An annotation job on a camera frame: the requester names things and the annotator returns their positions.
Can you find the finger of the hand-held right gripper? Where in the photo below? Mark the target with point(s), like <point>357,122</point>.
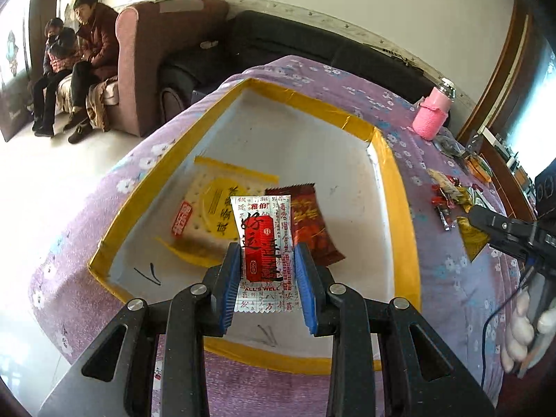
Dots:
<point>514,253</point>
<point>499,228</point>

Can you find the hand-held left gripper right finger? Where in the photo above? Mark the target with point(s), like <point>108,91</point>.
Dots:
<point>306,293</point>

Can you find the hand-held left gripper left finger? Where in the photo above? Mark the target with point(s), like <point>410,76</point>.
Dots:
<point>230,289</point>

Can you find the yellow snack packet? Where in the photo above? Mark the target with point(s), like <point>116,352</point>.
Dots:
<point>471,239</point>

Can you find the white red snack packet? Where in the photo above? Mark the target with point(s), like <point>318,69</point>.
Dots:
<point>260,243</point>

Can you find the pile of small candy packets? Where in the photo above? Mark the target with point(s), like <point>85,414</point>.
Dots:
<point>447,195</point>

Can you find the dark red snack packet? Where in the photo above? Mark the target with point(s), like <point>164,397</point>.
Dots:
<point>310,226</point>

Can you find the yellow cracker packet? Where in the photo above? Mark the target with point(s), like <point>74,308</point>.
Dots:
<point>208,200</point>

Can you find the white foam box yellow tape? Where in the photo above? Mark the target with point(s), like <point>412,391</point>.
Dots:
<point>304,139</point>

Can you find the person's right hand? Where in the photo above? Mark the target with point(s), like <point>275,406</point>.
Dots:
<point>519,334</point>

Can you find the wooden cabinet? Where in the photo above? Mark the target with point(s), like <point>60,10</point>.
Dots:
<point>508,169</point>

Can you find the orange box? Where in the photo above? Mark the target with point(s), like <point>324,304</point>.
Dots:
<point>478,167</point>

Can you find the purple floral tablecloth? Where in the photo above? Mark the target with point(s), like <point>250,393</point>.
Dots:
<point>434,269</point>

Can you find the clear plastic bag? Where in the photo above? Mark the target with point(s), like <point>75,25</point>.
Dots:
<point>449,144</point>

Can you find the pink knitted sleeve bottle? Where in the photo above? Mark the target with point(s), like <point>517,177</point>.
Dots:
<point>428,115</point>

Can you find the white remote control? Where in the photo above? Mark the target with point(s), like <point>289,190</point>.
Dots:
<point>209,44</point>

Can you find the black sofa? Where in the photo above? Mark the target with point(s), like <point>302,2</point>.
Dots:
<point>269,39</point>

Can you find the dark printed board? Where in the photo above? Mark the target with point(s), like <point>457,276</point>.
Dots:
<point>15,65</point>

